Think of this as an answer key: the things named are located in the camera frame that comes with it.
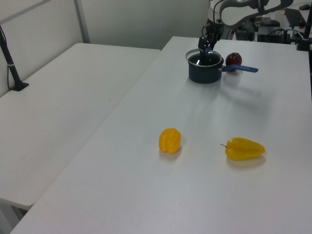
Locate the black electronic equipment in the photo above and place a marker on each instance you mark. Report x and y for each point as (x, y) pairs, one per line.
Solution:
(274, 36)

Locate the dark blue saucepan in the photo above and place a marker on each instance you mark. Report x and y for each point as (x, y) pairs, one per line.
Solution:
(204, 73)

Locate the long yellow pepper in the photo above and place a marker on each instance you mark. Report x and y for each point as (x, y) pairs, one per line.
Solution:
(245, 150)

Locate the black keyboard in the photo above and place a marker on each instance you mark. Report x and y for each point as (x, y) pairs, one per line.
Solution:
(293, 17)

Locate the black camera pole with base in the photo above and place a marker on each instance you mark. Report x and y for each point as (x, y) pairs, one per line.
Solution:
(12, 70)

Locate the white side table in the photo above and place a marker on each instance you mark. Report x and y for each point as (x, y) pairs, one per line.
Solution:
(61, 109)

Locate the glass lid with blue knob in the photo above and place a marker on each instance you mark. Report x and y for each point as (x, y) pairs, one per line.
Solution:
(209, 59)

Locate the round yellow bell pepper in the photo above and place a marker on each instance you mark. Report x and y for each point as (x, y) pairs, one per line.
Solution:
(170, 141)

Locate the grey metal partition post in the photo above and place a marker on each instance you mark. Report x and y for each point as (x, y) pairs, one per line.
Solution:
(81, 22)

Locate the dark red apple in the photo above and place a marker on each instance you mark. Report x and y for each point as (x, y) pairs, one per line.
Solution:
(233, 59)

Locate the black stand with clamp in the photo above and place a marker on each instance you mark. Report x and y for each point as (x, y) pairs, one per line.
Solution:
(304, 36)

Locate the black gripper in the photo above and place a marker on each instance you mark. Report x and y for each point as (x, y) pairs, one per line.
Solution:
(213, 29)

